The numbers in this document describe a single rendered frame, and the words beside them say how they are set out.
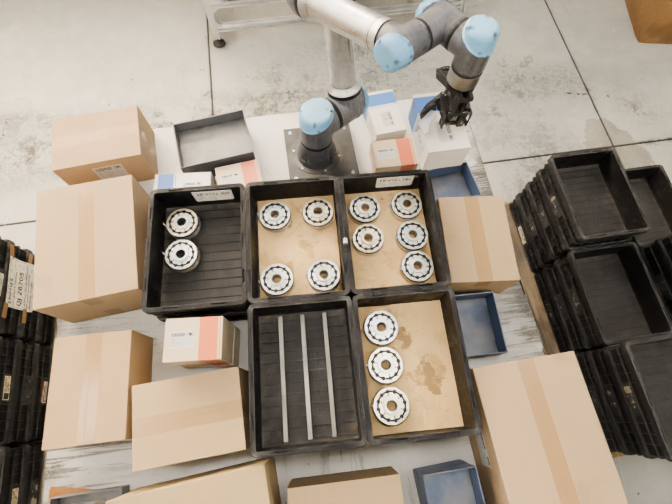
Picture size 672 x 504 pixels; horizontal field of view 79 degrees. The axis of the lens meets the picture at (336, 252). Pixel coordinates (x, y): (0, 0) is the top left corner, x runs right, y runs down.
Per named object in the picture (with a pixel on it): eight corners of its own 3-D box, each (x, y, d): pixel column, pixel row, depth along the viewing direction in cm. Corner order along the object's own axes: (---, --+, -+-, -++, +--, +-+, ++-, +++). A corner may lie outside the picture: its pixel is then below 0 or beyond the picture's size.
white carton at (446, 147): (407, 115, 127) (412, 94, 119) (444, 111, 128) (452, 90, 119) (421, 170, 120) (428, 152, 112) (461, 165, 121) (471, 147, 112)
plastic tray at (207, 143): (184, 175, 152) (179, 168, 147) (177, 132, 159) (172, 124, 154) (255, 159, 155) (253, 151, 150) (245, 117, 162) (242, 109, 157)
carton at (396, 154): (374, 178, 158) (376, 168, 151) (369, 152, 163) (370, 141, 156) (414, 174, 159) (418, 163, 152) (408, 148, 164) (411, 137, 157)
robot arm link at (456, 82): (447, 56, 96) (481, 52, 96) (442, 71, 100) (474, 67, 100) (455, 81, 93) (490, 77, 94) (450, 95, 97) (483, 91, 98)
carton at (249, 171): (224, 205, 153) (219, 195, 146) (219, 178, 158) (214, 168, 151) (266, 196, 155) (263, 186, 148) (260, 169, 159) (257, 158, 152)
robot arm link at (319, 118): (292, 134, 148) (290, 107, 135) (321, 116, 151) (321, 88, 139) (314, 155, 144) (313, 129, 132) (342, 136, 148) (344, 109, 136)
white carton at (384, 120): (361, 109, 170) (363, 94, 162) (389, 104, 171) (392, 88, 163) (374, 148, 163) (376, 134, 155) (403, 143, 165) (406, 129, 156)
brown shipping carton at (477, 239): (427, 218, 153) (438, 197, 138) (485, 215, 153) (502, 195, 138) (438, 295, 142) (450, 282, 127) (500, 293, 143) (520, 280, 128)
